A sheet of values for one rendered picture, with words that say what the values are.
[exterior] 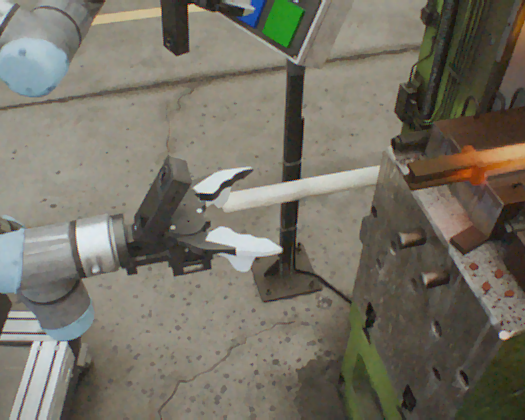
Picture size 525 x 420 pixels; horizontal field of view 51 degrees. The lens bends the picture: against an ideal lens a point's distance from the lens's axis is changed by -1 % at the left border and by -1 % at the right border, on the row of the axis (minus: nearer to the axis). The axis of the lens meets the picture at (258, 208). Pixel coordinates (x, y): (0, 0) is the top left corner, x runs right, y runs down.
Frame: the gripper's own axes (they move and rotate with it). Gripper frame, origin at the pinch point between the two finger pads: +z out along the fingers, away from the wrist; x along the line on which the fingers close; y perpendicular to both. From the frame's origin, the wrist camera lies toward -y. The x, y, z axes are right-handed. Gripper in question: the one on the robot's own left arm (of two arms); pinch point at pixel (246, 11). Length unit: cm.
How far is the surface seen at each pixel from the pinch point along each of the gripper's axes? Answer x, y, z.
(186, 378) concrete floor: -1, -104, 31
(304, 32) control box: -5.6, 0.4, 10.3
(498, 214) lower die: -53, -7, 6
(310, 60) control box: -7.0, -4.0, 13.6
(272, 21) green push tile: 2.1, -0.7, 9.6
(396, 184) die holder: -35.7, -13.4, 11.2
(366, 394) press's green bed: -42, -76, 49
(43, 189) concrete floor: 100, -104, 32
